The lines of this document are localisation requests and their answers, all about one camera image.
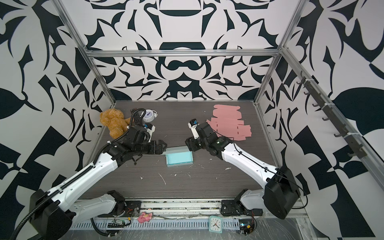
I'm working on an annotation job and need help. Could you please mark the black wall hook rail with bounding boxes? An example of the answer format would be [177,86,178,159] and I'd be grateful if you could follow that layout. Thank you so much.
[298,76,368,159]

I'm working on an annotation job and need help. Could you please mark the pink small toy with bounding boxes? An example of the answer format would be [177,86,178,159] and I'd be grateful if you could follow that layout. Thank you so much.
[138,212,153,224]

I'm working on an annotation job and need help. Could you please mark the black remote control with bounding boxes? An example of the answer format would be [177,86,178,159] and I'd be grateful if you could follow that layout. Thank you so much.
[130,108,143,126]

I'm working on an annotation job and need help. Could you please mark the pink flat paper boxes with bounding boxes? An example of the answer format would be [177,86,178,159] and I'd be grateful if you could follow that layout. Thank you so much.
[207,105,252,141]

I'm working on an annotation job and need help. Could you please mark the green square clock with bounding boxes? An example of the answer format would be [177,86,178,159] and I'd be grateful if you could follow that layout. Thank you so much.
[209,216,223,234]

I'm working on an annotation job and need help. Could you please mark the white round alarm clock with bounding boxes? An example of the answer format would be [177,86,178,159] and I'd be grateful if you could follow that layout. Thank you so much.
[143,110,158,123]

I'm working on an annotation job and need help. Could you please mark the white slotted cable duct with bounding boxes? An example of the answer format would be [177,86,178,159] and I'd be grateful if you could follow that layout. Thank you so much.
[68,218,241,231]

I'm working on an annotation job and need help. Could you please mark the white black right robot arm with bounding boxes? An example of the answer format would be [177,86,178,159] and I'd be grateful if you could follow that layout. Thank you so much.
[185,119,304,220]

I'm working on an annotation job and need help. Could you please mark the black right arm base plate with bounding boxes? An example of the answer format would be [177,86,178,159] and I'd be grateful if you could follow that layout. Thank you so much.
[220,200,264,217]

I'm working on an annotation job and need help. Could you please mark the small electronics board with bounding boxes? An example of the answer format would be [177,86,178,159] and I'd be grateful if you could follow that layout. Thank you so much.
[239,218,258,236]

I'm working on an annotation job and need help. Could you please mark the light blue paper box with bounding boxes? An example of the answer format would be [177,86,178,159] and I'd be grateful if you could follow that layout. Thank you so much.
[163,146,194,167]

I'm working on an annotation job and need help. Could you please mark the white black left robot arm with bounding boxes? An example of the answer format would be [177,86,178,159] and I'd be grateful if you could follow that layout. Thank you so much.
[10,108,167,240]

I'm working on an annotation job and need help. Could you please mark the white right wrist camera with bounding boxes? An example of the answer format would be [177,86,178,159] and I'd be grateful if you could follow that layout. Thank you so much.
[188,119,199,140]

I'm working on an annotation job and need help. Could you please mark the brown teddy bear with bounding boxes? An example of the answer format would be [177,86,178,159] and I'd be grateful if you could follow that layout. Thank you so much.
[100,109,131,139]

